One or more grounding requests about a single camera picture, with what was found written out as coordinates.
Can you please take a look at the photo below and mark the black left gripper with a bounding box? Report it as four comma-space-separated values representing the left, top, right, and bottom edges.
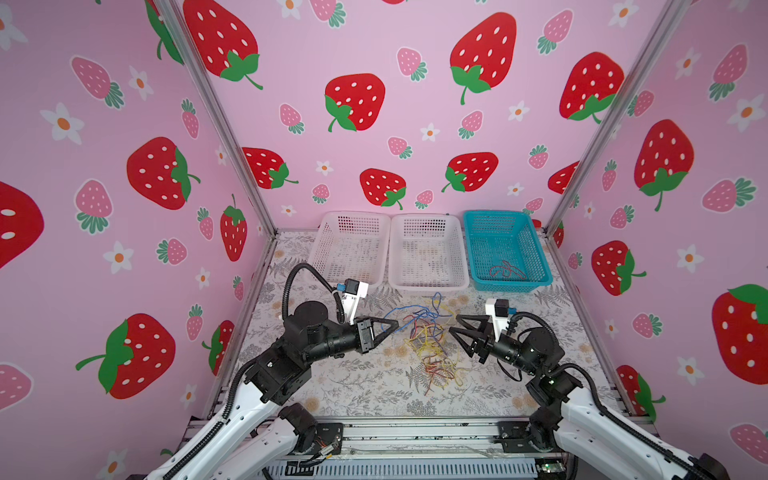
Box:
303, 316, 397, 369

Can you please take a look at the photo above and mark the yellow cables tangle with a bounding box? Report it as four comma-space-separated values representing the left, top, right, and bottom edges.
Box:
403, 293, 466, 388

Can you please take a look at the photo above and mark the red cable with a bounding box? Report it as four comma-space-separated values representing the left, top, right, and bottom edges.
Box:
488, 259, 529, 282

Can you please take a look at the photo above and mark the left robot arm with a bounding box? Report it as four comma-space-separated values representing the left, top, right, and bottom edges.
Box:
148, 263, 399, 479

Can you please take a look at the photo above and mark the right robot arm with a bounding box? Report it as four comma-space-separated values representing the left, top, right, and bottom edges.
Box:
450, 312, 729, 479

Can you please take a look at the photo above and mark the teal plastic basket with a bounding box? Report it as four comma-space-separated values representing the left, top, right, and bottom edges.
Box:
463, 210, 553, 293

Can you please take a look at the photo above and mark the white plastic basket middle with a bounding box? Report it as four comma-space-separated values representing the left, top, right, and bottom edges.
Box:
388, 214, 470, 293

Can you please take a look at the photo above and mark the white plastic basket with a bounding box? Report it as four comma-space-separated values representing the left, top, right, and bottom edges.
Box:
308, 212, 391, 288
388, 214, 470, 293

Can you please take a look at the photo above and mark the white plastic basket left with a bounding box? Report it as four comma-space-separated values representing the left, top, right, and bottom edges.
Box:
308, 212, 391, 288

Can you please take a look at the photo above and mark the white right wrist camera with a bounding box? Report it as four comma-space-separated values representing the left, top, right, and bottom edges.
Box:
485, 298, 517, 332

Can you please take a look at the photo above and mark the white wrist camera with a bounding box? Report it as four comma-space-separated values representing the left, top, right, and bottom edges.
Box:
337, 279, 369, 324
485, 298, 517, 332

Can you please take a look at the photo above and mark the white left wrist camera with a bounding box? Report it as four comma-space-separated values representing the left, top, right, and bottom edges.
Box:
337, 279, 369, 324

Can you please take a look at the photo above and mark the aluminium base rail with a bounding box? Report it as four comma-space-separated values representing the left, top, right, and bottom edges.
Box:
254, 417, 580, 479

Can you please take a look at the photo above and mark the aluminium frame post right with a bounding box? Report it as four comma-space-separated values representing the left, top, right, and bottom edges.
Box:
544, 0, 690, 240

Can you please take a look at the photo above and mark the aluminium frame post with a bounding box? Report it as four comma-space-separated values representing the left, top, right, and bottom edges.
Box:
544, 0, 690, 240
157, 1, 276, 237

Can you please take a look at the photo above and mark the aluminium frame post left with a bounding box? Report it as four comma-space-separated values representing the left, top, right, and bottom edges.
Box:
157, 1, 276, 237

